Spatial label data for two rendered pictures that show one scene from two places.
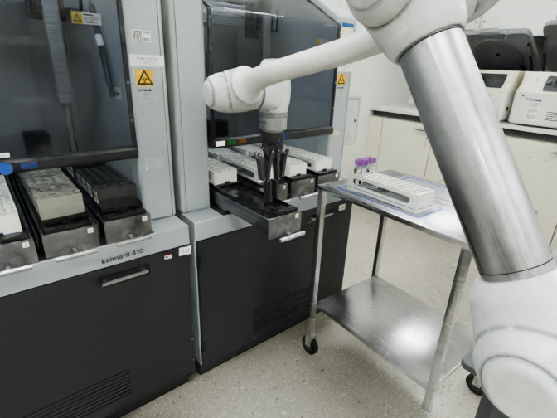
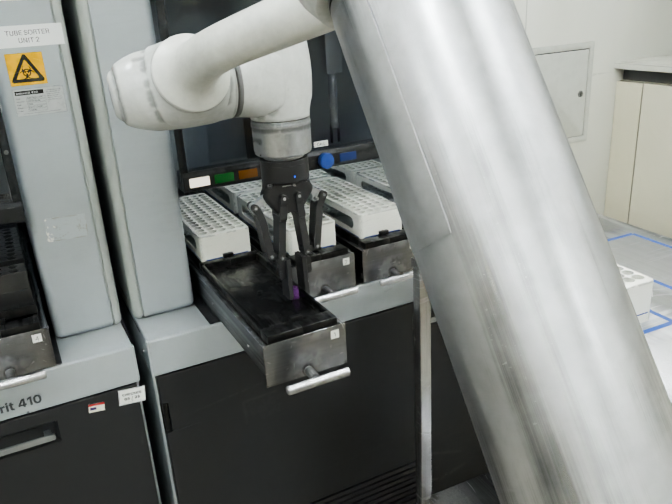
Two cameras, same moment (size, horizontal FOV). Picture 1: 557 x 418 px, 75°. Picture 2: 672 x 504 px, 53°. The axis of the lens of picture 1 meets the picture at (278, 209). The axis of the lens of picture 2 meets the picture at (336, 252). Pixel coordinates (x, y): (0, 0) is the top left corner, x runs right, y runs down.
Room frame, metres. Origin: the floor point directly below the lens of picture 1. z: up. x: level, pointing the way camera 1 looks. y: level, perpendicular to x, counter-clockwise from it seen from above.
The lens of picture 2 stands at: (0.22, -0.28, 1.28)
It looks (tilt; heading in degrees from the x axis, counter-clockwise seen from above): 21 degrees down; 14
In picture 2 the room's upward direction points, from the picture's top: 3 degrees counter-clockwise
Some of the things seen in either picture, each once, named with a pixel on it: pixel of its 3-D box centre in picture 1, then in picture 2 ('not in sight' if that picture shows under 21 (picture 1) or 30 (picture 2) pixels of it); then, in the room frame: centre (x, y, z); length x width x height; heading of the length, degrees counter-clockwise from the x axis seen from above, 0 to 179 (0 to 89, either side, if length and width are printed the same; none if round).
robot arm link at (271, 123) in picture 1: (273, 121); (281, 137); (1.19, 0.03, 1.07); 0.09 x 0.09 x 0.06
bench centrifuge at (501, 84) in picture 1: (491, 75); not in sight; (3.15, -1.66, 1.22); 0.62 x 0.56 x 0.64; 128
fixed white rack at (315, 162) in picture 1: (301, 158); (405, 195); (1.68, -0.10, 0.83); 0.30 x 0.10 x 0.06; 40
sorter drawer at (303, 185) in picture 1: (257, 167); (321, 215); (1.69, 0.11, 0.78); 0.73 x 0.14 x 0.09; 40
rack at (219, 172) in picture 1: (207, 169); (203, 226); (1.44, 0.30, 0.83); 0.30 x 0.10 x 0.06; 40
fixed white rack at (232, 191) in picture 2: (210, 153); (233, 188); (1.73, 0.34, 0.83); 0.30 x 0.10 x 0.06; 40
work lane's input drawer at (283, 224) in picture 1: (230, 194); (235, 278); (1.30, 0.18, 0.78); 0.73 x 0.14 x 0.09; 40
